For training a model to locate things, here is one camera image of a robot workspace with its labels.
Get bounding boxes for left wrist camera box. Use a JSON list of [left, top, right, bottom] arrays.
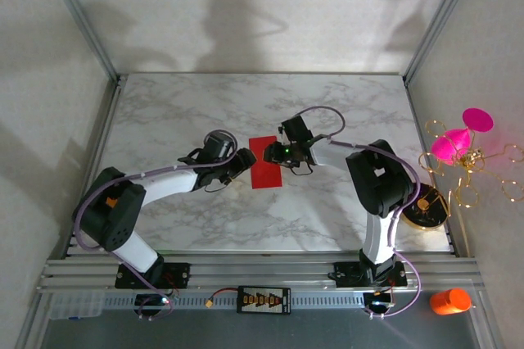
[[201, 129, 239, 161]]

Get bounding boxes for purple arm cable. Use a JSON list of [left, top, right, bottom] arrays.
[[286, 105, 423, 321], [71, 129, 239, 321]]

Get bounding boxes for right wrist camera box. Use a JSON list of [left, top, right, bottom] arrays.
[[279, 116, 315, 146]]

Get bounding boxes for black power distribution board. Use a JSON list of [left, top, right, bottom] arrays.
[[237, 285, 291, 315]]

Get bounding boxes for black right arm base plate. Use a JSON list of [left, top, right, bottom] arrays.
[[332, 261, 409, 288]]

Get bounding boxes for grey slotted cable duct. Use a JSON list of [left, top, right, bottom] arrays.
[[102, 291, 369, 311]]

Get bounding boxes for small black controller board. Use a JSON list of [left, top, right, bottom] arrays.
[[134, 293, 173, 310], [364, 291, 396, 310]]

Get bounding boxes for gold wire pink decoration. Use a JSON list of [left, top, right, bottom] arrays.
[[418, 107, 524, 209]]

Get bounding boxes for black round gold-rimmed dish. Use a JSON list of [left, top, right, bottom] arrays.
[[400, 183, 450, 230]]

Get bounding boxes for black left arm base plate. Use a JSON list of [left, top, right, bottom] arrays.
[[115, 261, 192, 290]]

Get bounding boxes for red wire yellow connector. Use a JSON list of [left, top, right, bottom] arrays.
[[203, 288, 240, 310]]

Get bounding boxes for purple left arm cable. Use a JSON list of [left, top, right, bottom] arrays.
[[71, 129, 239, 321]]

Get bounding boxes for aluminium frame post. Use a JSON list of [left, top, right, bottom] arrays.
[[38, 0, 120, 84], [403, 0, 484, 86]]

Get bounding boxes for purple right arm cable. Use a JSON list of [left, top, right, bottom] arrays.
[[286, 105, 423, 321]]

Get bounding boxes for orange plastic cylinder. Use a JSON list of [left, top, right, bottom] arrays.
[[429, 288, 472, 316]]

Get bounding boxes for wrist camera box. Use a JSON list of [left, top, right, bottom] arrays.
[[279, 116, 315, 146], [201, 129, 239, 161]]

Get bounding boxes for aluminium rail beams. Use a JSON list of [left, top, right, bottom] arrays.
[[35, 256, 484, 295]]

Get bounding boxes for clear plastic organizer box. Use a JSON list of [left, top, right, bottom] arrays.
[[48, 290, 106, 321]]

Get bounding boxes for red paper sheet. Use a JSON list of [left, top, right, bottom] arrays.
[[248, 134, 285, 190]]

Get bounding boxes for aluminium side rail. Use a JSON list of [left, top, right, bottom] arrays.
[[404, 80, 458, 258], [61, 76, 126, 260]]

